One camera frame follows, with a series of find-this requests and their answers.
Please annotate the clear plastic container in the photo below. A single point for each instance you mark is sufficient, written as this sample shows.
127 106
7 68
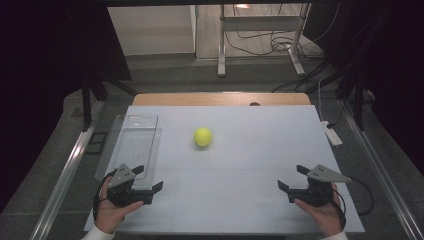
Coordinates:
138 143

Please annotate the aluminium rail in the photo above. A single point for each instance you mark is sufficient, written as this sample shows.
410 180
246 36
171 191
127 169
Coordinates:
383 176
66 173

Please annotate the person's right hand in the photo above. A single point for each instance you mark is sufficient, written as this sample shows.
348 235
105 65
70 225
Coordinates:
325 216

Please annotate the dark curtain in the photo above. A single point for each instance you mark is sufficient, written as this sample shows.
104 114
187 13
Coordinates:
393 66
40 83

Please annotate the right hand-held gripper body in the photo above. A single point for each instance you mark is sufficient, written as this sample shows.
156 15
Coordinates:
316 191

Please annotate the grey metal desk frame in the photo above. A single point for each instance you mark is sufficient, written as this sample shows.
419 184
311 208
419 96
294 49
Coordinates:
221 50

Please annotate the person's left hand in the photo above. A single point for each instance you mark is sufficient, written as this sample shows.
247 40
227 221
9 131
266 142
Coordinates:
110 215

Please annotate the white table board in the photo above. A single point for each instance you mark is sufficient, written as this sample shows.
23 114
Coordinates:
240 186

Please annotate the yellow tennis ball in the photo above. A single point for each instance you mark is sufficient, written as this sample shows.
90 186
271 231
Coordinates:
203 136

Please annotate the wooden table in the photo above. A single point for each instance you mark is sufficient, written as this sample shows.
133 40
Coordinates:
216 99

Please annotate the white cabinet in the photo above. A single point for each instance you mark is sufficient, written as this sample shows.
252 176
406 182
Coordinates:
150 30

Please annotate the small black floor frame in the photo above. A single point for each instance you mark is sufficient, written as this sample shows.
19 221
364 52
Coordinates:
96 142

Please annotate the white power strip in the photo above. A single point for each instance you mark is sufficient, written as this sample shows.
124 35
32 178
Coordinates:
331 133

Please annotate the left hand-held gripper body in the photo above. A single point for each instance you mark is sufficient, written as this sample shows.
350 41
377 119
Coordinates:
124 190

